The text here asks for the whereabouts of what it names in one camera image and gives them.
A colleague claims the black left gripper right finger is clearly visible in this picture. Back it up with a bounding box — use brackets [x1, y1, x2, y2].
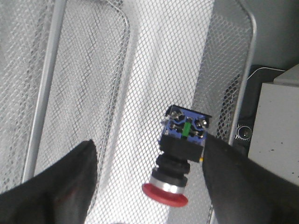
[203, 134, 299, 224]

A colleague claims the grey equipment box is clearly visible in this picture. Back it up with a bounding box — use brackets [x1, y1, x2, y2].
[249, 65, 299, 185]

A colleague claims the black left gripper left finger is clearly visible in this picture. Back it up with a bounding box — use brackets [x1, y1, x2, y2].
[0, 140, 97, 224]

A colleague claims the silver mesh tray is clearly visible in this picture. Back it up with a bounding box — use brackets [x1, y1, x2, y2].
[0, 0, 256, 224]

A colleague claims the red emergency stop button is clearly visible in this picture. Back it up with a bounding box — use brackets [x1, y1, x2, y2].
[142, 105, 211, 208]

